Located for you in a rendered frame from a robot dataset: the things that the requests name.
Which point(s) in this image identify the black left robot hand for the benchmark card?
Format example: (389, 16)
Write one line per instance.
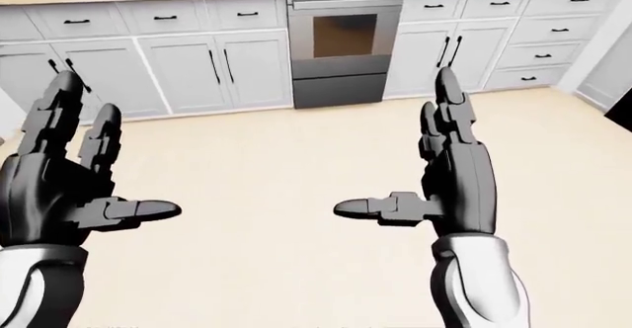
(44, 187)

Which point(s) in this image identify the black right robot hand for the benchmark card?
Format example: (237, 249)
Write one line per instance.
(466, 183)

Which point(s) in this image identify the stainless steel stove with oven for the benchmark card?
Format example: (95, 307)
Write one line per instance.
(340, 65)

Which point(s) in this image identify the white cabinet door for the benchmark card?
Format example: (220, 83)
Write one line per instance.
(185, 72)
(118, 76)
(24, 65)
(257, 68)
(419, 61)
(486, 54)

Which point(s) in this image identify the black appliance corner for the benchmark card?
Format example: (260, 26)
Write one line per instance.
(622, 113)

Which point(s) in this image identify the white side cabinet panel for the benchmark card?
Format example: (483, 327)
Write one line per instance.
(609, 72)

